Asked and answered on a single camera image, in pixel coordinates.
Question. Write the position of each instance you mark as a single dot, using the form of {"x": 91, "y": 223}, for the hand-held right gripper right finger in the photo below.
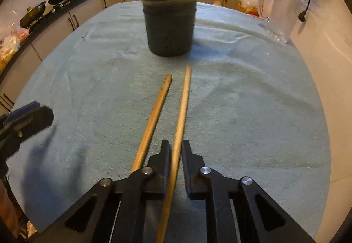
{"x": 189, "y": 170}

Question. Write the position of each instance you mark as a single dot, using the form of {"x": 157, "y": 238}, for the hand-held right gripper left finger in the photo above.
{"x": 165, "y": 168}

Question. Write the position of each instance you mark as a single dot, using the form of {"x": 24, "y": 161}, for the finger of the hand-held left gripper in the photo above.
{"x": 33, "y": 121}
{"x": 22, "y": 109}

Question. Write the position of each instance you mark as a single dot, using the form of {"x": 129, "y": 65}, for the wooden chopstick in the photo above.
{"x": 154, "y": 121}
{"x": 183, "y": 110}

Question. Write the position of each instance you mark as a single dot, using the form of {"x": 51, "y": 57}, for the dark utensil holder cup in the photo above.
{"x": 169, "y": 28}

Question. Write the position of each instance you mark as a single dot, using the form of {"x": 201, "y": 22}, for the person's left forearm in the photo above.
{"x": 8, "y": 204}

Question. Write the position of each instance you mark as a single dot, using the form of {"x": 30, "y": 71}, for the orange plastic bags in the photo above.
{"x": 11, "y": 44}

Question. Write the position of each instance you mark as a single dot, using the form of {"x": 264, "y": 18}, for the light blue table cloth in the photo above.
{"x": 247, "y": 121}

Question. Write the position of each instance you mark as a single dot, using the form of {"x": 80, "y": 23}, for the lidded frying pan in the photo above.
{"x": 31, "y": 14}

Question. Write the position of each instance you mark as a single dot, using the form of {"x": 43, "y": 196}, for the red and white plastic bag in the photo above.
{"x": 249, "y": 3}

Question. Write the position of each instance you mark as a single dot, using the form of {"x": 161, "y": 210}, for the clear glass pitcher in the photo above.
{"x": 283, "y": 17}

